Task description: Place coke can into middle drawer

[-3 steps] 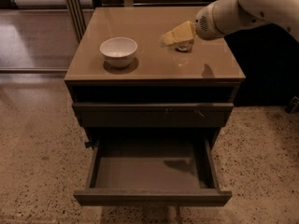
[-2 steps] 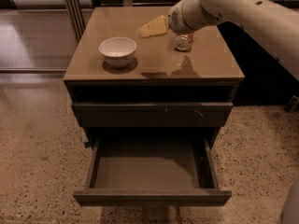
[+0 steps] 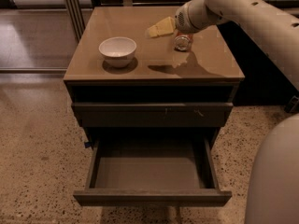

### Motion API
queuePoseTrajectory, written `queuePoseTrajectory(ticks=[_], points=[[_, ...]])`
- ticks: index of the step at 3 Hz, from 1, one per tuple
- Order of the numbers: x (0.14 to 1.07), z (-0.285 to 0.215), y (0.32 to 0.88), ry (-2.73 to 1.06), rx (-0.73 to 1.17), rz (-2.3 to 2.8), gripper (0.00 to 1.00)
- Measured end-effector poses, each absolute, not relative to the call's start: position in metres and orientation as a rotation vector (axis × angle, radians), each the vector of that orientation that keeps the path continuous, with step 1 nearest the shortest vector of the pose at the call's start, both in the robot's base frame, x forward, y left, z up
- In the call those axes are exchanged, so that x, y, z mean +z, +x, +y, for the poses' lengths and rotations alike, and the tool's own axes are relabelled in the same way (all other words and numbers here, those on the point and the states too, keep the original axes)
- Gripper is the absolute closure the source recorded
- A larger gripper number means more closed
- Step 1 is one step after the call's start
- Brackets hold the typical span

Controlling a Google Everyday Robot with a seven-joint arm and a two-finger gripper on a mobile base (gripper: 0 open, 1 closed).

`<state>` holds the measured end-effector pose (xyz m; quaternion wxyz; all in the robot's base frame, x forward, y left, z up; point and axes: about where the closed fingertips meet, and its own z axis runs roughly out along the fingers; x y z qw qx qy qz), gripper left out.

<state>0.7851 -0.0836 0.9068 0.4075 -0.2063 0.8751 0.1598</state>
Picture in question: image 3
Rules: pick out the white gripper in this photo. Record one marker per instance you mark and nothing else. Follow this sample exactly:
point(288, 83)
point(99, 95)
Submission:
point(186, 20)

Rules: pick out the red coke can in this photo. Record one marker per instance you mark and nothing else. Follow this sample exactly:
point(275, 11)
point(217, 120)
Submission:
point(183, 42)

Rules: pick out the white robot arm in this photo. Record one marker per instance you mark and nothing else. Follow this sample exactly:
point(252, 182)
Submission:
point(273, 30)

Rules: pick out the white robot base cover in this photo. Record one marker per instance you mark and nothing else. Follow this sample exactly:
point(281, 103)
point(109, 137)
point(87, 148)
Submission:
point(273, 196)

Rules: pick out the brown drawer cabinet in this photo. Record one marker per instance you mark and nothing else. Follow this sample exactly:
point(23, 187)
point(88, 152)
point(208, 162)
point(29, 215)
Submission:
point(158, 74)

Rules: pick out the closed grey top drawer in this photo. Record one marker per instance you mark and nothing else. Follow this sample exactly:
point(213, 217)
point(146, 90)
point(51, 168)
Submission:
point(152, 115)

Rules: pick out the open grey middle drawer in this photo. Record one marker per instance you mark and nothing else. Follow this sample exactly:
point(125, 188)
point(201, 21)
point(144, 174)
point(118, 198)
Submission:
point(156, 172)

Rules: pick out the white ceramic bowl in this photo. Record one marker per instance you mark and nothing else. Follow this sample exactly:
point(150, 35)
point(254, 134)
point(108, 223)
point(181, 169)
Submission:
point(118, 51)

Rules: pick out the blue tape piece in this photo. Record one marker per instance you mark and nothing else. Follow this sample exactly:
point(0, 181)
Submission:
point(87, 144)

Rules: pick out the small dark floor object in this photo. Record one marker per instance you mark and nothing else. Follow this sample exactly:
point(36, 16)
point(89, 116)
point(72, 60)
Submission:
point(293, 105)

